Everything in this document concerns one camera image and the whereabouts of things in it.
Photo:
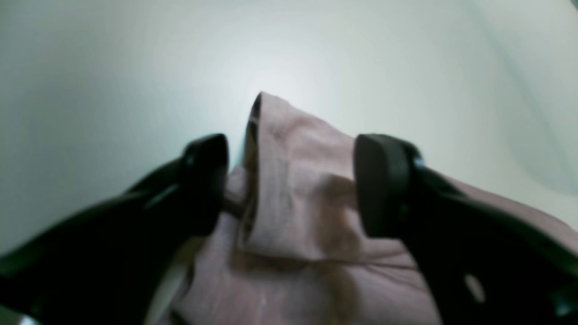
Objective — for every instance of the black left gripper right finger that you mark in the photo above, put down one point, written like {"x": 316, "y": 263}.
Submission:
{"x": 483, "y": 264}

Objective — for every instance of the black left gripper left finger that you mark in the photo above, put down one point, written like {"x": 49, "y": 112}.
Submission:
{"x": 104, "y": 263}

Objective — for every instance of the pink t-shirt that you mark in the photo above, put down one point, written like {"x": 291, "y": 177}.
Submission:
{"x": 289, "y": 248}

